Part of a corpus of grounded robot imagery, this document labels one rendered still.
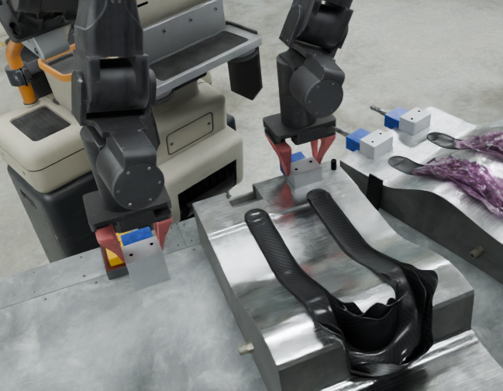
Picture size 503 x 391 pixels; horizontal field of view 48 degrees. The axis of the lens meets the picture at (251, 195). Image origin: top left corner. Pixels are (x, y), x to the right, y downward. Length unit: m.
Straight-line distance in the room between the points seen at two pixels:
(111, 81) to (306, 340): 0.36
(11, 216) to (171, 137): 1.52
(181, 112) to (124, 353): 0.53
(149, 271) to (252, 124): 2.06
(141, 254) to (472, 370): 0.44
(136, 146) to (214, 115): 0.64
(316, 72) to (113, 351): 0.49
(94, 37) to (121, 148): 0.11
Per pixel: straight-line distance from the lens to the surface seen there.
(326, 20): 0.83
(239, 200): 0.96
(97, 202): 0.74
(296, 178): 0.93
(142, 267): 0.77
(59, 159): 1.37
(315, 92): 0.78
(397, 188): 0.99
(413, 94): 3.00
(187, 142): 1.21
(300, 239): 0.86
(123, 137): 0.61
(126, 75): 0.63
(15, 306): 1.01
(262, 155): 2.57
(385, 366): 0.70
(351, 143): 1.10
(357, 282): 0.74
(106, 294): 0.96
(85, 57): 0.62
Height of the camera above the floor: 1.48
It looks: 39 degrees down
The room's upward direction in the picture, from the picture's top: 7 degrees counter-clockwise
